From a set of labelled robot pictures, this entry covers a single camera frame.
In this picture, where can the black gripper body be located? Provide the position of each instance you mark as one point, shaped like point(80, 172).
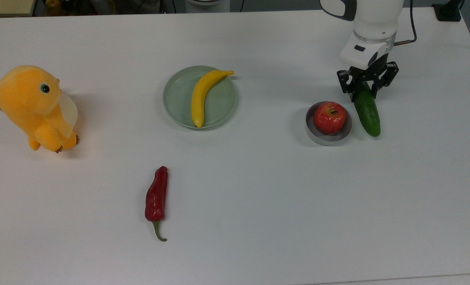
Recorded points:
point(367, 74)

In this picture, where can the green cucumber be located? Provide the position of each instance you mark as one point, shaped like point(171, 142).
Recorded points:
point(368, 114)

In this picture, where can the beige wooden board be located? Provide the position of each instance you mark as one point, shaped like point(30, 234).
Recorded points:
point(5, 7)

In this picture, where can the red apple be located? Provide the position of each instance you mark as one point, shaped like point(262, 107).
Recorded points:
point(330, 117)

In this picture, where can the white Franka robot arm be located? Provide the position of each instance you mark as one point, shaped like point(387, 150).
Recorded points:
point(373, 19)

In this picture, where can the small metal bowl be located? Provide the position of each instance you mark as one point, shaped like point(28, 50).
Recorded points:
point(328, 139)

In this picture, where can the orange plush dinosaur toy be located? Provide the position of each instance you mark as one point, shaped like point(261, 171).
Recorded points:
point(29, 103)

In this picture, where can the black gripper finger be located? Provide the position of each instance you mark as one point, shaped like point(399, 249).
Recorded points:
point(345, 81)
point(386, 77)

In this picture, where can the red chili pepper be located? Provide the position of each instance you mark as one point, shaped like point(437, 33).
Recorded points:
point(156, 198)

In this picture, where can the yellow banana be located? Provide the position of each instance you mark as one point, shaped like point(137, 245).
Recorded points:
point(200, 99)

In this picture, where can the black clamp mount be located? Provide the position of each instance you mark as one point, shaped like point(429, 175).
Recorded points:
point(448, 11)

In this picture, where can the pale green plate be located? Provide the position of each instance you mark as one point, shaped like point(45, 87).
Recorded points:
point(221, 107)

